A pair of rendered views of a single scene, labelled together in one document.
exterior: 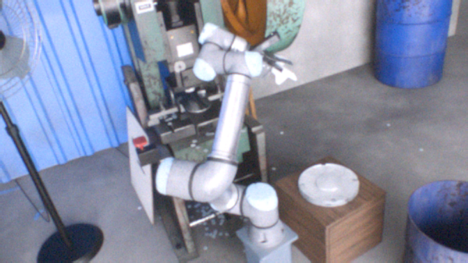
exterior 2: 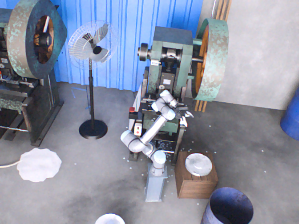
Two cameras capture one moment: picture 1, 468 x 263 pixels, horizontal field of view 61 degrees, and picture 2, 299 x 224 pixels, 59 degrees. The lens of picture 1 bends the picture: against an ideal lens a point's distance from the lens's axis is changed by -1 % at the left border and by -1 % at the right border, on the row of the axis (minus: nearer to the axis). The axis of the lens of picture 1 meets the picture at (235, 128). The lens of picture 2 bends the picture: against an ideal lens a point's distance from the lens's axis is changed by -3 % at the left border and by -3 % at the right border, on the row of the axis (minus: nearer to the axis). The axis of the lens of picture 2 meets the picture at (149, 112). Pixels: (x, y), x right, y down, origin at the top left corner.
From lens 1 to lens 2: 1.19 m
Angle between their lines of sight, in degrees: 18
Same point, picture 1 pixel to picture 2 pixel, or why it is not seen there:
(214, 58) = (159, 106)
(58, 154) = (107, 83)
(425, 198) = (228, 192)
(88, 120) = (126, 74)
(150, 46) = (151, 76)
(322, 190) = (193, 165)
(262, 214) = (156, 163)
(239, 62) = (165, 113)
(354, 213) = (199, 182)
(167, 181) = (123, 138)
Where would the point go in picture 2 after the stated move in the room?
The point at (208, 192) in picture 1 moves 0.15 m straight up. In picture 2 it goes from (133, 149) to (134, 137)
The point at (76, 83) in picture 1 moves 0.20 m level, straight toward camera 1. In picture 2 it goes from (128, 57) to (126, 64)
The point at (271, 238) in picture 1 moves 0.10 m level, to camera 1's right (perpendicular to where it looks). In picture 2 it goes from (156, 173) to (166, 177)
